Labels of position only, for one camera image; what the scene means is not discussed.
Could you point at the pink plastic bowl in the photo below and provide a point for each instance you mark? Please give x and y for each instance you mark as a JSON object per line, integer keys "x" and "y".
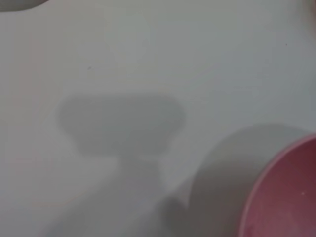
{"x": 286, "y": 192}

